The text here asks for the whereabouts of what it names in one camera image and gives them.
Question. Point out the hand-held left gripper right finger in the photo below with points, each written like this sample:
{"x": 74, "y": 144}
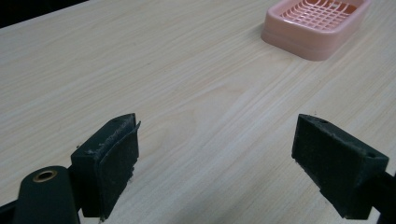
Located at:
{"x": 336, "y": 168}

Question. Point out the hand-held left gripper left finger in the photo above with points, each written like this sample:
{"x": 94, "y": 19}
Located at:
{"x": 106, "y": 168}

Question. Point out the pink plastic soap dish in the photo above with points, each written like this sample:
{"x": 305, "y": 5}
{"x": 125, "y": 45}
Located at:
{"x": 308, "y": 40}

